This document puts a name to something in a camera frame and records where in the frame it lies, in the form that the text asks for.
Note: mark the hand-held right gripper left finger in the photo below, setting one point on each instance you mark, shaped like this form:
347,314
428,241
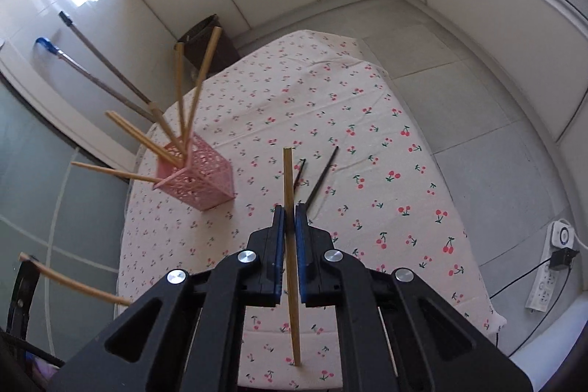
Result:
278,236

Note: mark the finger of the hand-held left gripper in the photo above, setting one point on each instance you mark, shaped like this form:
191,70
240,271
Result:
20,300

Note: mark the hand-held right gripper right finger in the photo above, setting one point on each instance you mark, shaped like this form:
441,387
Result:
301,236

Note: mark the tan bamboo chopstick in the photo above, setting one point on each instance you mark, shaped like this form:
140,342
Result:
115,174
202,84
288,180
133,135
147,135
73,284

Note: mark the black single chopstick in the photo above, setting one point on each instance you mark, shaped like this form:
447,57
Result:
324,174
301,168

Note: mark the pink perforated utensil holder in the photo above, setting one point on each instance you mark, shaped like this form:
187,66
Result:
202,185

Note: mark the frosted glass door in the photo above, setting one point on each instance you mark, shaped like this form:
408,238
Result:
36,190

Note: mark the cherry print tablecloth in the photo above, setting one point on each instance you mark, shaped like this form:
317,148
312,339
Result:
367,144

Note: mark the dark brown trash bin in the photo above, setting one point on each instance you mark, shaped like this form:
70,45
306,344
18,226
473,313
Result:
227,52

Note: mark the white power strip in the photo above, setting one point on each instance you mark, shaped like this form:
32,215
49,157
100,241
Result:
546,286

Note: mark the black plug adapter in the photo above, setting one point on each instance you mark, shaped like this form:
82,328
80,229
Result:
565,259

